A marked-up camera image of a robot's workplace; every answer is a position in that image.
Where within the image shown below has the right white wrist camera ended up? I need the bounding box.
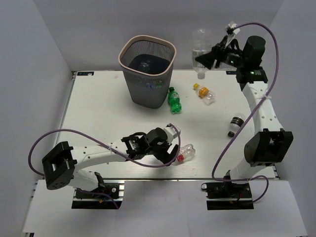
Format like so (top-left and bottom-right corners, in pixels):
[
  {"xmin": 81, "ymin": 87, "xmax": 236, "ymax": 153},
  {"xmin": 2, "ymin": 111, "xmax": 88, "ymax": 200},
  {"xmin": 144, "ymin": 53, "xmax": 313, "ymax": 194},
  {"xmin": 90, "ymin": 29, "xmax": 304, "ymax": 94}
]
[{"xmin": 226, "ymin": 21, "xmax": 240, "ymax": 38}]

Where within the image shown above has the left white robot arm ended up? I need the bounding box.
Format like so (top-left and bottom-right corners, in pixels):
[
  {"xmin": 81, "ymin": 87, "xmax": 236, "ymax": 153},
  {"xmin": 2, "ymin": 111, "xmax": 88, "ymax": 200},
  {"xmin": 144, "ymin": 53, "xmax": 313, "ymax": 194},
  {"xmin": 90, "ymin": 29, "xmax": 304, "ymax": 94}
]
[{"xmin": 42, "ymin": 124, "xmax": 181, "ymax": 197}]

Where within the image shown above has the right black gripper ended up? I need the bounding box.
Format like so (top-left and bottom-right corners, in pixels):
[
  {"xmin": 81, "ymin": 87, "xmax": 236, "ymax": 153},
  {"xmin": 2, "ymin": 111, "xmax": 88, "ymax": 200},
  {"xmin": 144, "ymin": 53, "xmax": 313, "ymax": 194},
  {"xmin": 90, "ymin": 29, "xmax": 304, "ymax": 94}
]
[{"xmin": 195, "ymin": 35, "xmax": 246, "ymax": 70}]

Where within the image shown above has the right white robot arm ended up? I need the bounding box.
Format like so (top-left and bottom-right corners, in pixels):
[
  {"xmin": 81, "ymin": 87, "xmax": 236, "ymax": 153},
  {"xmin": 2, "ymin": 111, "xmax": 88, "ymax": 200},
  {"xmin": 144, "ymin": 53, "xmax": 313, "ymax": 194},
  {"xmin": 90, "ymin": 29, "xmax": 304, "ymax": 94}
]
[{"xmin": 196, "ymin": 36, "xmax": 293, "ymax": 197}]

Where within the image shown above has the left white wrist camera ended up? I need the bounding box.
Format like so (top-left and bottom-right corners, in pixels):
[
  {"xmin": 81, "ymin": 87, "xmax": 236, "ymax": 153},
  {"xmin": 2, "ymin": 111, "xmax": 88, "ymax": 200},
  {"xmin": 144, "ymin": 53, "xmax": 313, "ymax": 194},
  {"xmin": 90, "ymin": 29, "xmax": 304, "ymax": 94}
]
[{"xmin": 163, "ymin": 125, "xmax": 181, "ymax": 143}]

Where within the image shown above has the black label black cap bottle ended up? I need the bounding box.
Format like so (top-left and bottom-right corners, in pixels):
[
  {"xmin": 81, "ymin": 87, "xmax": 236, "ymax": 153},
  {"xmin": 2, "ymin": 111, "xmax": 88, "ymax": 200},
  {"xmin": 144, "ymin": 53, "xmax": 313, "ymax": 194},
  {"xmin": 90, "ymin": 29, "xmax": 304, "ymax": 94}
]
[{"xmin": 227, "ymin": 113, "xmax": 245, "ymax": 138}]

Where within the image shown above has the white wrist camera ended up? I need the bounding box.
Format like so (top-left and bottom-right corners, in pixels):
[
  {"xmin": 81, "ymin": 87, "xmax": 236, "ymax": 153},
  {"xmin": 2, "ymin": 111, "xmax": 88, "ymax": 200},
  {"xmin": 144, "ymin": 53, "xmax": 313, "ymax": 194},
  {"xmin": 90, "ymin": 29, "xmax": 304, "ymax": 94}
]
[
  {"xmin": 163, "ymin": 125, "xmax": 181, "ymax": 143},
  {"xmin": 226, "ymin": 21, "xmax": 240, "ymax": 38}
]

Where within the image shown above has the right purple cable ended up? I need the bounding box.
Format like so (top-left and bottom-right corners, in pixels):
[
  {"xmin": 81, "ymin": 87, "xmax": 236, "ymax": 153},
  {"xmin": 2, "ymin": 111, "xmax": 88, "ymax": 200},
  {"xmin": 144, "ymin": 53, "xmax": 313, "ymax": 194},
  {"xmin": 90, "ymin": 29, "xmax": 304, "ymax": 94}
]
[{"xmin": 211, "ymin": 22, "xmax": 280, "ymax": 203}]

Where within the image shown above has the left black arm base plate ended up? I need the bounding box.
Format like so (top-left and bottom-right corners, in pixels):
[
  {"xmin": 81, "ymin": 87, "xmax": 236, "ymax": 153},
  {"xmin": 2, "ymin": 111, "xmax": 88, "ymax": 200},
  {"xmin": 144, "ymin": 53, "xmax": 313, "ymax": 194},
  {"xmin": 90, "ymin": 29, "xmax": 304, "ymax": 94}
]
[{"xmin": 72, "ymin": 180, "xmax": 124, "ymax": 210}]

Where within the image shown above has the grey mesh waste bin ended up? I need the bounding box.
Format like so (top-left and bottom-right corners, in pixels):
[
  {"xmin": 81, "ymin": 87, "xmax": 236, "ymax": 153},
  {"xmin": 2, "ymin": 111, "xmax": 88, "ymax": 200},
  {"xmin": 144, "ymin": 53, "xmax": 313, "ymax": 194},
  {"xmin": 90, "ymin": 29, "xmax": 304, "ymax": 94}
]
[{"xmin": 118, "ymin": 35, "xmax": 177, "ymax": 109}]

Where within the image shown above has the green soda bottle upper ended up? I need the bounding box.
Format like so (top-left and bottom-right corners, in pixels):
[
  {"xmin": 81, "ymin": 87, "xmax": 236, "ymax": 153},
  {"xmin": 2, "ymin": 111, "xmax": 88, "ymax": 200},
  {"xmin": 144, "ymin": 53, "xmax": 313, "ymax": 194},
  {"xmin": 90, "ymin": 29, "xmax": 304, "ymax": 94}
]
[{"xmin": 167, "ymin": 87, "xmax": 182, "ymax": 114}]

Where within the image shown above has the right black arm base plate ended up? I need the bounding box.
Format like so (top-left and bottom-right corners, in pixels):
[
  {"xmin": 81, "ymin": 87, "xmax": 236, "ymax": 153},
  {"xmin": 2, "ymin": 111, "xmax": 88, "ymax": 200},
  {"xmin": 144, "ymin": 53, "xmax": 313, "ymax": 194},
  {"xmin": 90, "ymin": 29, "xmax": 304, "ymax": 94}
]
[{"xmin": 200, "ymin": 182, "xmax": 254, "ymax": 210}]

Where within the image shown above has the red label cola bottle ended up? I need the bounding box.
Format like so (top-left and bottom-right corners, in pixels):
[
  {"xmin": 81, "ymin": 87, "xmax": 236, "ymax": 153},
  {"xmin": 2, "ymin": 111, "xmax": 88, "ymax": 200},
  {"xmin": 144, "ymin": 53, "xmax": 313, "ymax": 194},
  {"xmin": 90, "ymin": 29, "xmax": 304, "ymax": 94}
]
[{"xmin": 175, "ymin": 144, "xmax": 196, "ymax": 163}]

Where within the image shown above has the white blue orange label bottle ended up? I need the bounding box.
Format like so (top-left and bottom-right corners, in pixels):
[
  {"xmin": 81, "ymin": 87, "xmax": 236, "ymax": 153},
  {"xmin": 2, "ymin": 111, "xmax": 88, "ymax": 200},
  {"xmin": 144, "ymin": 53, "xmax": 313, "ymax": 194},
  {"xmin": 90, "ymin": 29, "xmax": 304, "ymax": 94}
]
[{"xmin": 192, "ymin": 28, "xmax": 212, "ymax": 79}]

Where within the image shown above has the orange cap juice bottle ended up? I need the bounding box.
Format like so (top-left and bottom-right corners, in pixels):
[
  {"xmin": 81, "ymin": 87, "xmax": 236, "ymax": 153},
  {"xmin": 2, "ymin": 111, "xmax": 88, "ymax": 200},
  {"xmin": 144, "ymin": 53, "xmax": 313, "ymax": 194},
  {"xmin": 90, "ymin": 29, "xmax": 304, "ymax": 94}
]
[{"xmin": 193, "ymin": 83, "xmax": 216, "ymax": 106}]

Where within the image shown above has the clear unlabelled plastic bottle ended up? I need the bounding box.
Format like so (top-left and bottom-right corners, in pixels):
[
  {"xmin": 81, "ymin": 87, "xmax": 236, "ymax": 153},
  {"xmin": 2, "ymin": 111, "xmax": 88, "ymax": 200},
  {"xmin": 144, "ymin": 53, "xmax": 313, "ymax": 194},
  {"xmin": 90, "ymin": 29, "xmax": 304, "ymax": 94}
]
[{"xmin": 138, "ymin": 60, "xmax": 151, "ymax": 74}]

